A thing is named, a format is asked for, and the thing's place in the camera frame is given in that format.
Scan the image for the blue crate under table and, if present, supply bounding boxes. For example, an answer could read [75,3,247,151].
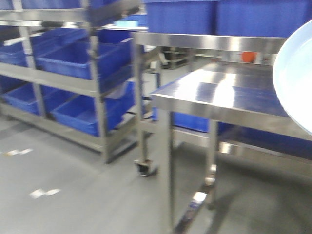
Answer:
[152,107,312,147]

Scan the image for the blue crate on table shelf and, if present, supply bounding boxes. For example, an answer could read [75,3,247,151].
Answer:
[143,0,312,38]

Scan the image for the stainless steel flow rack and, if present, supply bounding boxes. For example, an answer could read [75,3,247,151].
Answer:
[0,0,140,162]

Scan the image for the blue bin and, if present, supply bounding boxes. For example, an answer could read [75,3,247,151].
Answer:
[52,81,136,137]
[3,83,63,115]

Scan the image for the light blue plate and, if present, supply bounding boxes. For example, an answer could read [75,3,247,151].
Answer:
[273,21,312,135]

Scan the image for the blue bin upper rack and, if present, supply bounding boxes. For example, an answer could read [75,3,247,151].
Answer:
[0,28,134,81]

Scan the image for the orange object behind table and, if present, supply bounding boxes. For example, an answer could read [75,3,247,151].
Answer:
[241,52,257,63]

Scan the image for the blue bin lower right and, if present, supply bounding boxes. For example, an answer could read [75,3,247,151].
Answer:
[52,81,136,137]

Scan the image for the blue bin lower left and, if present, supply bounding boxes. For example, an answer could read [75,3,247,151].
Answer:
[3,83,63,115]

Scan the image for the stainless steel work table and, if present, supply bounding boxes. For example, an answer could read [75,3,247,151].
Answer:
[133,31,312,234]

